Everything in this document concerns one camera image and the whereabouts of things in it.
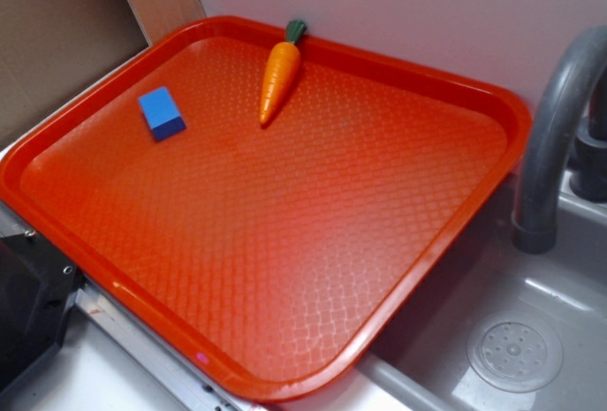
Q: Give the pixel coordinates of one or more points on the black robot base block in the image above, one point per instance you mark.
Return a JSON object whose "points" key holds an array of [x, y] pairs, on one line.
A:
{"points": [[38, 290]]}

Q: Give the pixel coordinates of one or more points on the blue rectangular block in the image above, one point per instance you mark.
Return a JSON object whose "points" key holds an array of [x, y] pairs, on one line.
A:
{"points": [[161, 113]]}

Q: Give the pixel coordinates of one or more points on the grey plastic toy sink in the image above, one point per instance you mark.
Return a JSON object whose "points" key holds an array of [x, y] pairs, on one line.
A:
{"points": [[421, 356]]}

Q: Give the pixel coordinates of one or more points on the red textured plastic tray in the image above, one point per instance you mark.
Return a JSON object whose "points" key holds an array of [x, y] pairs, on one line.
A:
{"points": [[270, 257]]}

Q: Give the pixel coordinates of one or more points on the orange plastic toy carrot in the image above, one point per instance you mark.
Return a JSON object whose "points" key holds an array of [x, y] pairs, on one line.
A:
{"points": [[281, 69]]}

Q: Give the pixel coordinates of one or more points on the grey curved faucet spout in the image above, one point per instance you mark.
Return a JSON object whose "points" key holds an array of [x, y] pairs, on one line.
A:
{"points": [[570, 124]]}

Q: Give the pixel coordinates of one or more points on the round grey sink drain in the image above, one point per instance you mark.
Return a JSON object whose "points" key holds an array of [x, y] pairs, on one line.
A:
{"points": [[514, 352]]}

